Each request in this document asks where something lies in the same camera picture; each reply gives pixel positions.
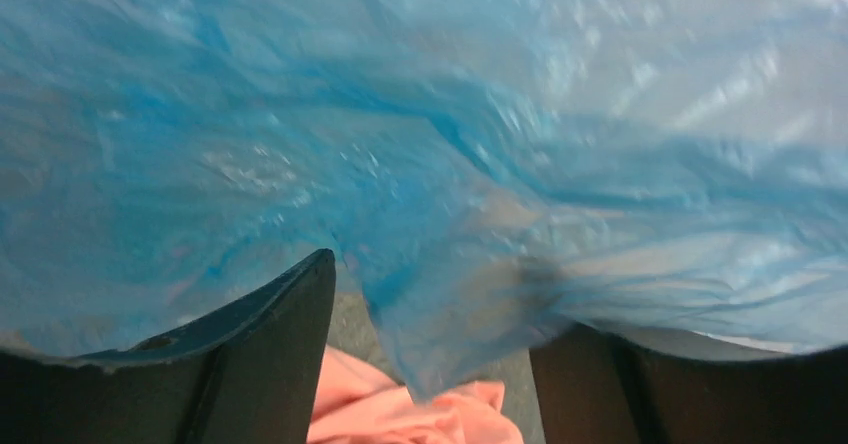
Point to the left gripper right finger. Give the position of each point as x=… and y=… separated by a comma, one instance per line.
x=662, y=386

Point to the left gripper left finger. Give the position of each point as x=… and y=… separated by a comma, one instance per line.
x=245, y=373

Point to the blue plastic trash bag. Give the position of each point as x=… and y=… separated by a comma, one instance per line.
x=488, y=172

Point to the pink cloth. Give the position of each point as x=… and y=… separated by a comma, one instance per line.
x=357, y=403

